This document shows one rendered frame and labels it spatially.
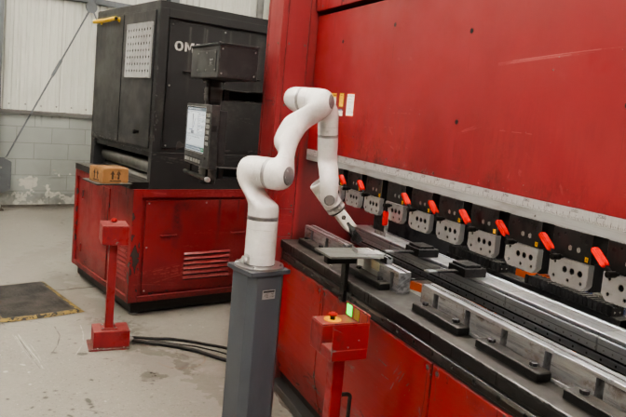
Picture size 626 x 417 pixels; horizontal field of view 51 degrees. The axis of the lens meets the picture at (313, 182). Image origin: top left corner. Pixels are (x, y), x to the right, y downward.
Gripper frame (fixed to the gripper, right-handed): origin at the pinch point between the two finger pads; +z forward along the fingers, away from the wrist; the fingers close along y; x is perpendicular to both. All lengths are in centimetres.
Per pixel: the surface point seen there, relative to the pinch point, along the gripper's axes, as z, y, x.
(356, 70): -57, 33, -51
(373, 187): -12.8, 4.2, -20.0
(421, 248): 24.1, 0.9, -22.2
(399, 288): 21.4, -23.3, -0.1
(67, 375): -2, 99, 169
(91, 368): 5, 110, 160
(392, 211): -4.6, -14.6, -17.7
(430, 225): -0.7, -43.1, -21.7
